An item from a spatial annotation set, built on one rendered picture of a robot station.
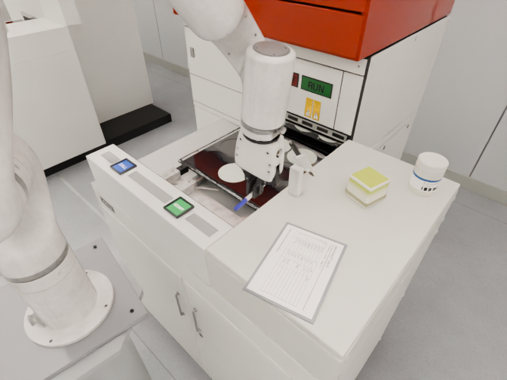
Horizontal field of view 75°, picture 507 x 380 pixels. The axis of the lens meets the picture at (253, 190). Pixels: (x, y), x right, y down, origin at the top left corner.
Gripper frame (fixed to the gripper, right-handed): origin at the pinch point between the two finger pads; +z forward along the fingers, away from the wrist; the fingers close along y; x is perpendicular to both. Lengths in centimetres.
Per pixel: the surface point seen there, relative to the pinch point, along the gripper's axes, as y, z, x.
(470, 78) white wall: -26, 32, -193
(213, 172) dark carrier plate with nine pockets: 23.6, 18.1, -12.3
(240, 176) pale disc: 15.5, 17.3, -15.6
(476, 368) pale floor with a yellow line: -89, 97, -58
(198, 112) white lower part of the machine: 70, 35, -54
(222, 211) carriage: 11.1, 18.5, -1.8
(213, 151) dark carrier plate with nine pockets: 31.8, 19.3, -21.4
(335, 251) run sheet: -22.1, 5.8, -0.7
